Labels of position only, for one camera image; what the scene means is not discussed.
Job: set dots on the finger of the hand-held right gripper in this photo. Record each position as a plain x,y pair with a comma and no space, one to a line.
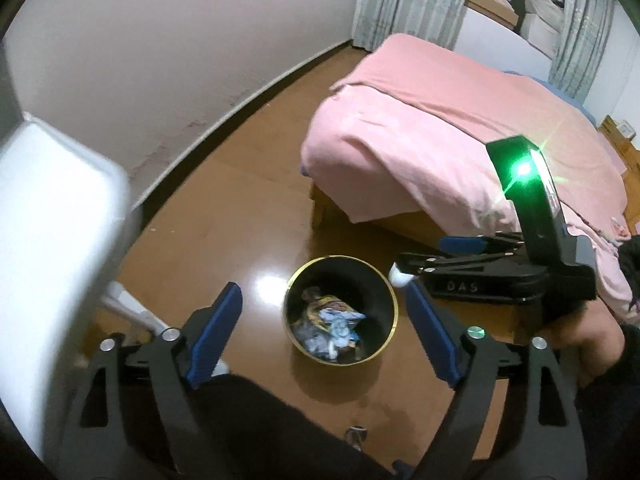
465,245
430,262

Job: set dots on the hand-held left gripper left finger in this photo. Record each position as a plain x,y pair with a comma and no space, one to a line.
212,340

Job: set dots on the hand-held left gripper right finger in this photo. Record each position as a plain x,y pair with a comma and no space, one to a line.
435,340

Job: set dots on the small white paper wad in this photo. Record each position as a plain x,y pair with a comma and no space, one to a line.
400,276

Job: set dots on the black bin with gold rim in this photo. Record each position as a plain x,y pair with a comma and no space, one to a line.
380,310

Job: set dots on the blue and white wrapper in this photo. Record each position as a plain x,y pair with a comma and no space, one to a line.
345,322

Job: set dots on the yellow snack wrapper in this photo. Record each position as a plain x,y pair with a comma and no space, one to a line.
325,307

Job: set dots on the person's right forearm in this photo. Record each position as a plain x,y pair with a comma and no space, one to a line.
595,340

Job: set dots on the clear crumpled plastic wrapper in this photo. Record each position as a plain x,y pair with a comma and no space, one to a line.
315,345

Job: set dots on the dark cloth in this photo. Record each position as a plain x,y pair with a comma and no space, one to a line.
631,270

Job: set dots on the wooden nightstand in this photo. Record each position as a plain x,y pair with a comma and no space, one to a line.
622,150

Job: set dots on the bed with pink blanket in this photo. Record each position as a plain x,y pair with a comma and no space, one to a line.
425,135

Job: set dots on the small metal object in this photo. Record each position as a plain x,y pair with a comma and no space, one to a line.
356,437

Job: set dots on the person's black top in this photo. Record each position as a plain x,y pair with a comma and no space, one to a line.
610,420

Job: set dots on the pale patterned curtain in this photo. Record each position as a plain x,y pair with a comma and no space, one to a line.
410,0
582,25

